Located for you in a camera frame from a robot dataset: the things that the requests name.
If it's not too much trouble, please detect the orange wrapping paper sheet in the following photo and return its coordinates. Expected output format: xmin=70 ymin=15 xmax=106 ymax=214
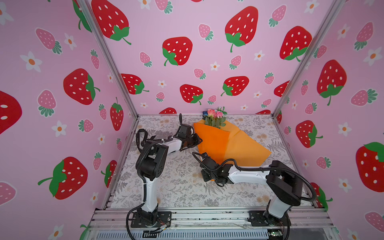
xmin=194 ymin=120 xmax=271 ymax=167

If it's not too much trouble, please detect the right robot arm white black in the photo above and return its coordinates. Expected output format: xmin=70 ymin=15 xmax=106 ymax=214
xmin=193 ymin=152 xmax=317 ymax=221

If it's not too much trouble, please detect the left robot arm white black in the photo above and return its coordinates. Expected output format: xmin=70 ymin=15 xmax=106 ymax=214
xmin=128 ymin=124 xmax=203 ymax=228

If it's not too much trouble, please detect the black ribbon strap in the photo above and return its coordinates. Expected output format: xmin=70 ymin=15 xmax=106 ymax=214
xmin=135 ymin=128 xmax=164 ymax=154

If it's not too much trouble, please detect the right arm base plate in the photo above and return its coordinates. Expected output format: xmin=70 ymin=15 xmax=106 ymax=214
xmin=248 ymin=211 xmax=292 ymax=227

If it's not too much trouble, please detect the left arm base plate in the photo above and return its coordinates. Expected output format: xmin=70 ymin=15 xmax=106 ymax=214
xmin=130 ymin=212 xmax=172 ymax=228

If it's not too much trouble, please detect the left corner aluminium post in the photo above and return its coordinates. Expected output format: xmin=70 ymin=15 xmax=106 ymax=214
xmin=76 ymin=0 xmax=139 ymax=118

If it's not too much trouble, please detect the corner aluminium post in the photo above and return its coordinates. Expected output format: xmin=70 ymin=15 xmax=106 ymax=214
xmin=76 ymin=0 xmax=139 ymax=118
xmin=272 ymin=0 xmax=346 ymax=118

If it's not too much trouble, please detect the right corner aluminium post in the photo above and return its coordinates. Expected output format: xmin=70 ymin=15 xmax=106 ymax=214
xmin=272 ymin=0 xmax=346 ymax=118

